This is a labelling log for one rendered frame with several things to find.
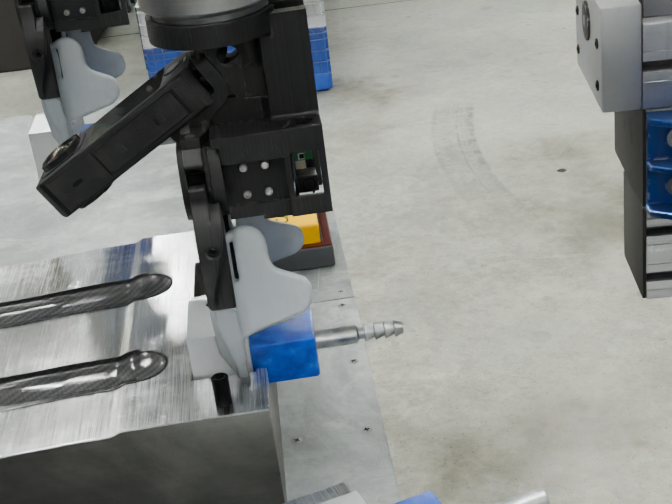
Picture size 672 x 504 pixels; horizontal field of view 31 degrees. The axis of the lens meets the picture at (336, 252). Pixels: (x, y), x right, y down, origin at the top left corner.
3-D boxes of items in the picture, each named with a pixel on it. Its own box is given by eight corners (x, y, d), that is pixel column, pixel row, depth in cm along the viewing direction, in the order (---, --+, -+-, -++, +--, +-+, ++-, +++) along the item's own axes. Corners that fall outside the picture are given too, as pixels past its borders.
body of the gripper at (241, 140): (335, 224, 67) (307, 12, 61) (181, 247, 66) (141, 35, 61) (323, 173, 73) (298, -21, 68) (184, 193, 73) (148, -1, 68)
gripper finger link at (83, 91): (128, 151, 92) (107, 31, 90) (51, 162, 92) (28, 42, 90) (132, 147, 95) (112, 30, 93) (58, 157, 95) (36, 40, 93)
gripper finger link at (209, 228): (235, 313, 66) (211, 154, 64) (207, 317, 65) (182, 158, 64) (237, 295, 70) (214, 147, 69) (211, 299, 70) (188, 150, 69)
